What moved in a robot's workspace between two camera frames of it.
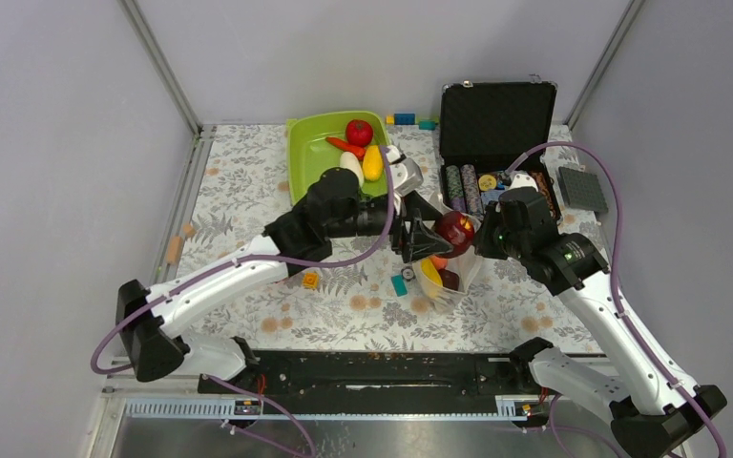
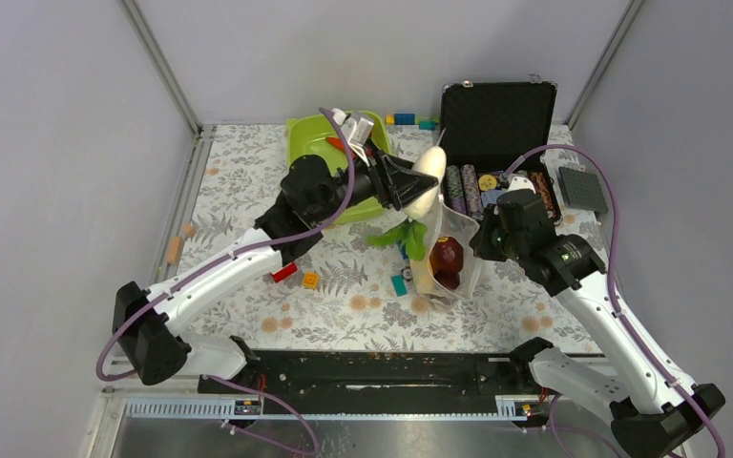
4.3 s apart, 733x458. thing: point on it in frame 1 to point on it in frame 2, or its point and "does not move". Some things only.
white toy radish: [349, 160] to [414, 233]
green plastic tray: [309, 156] does not move
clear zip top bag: [443, 281] does not move
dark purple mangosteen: [449, 279] does not move
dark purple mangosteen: [457, 229] to [446, 256]
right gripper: [492, 214] does not move
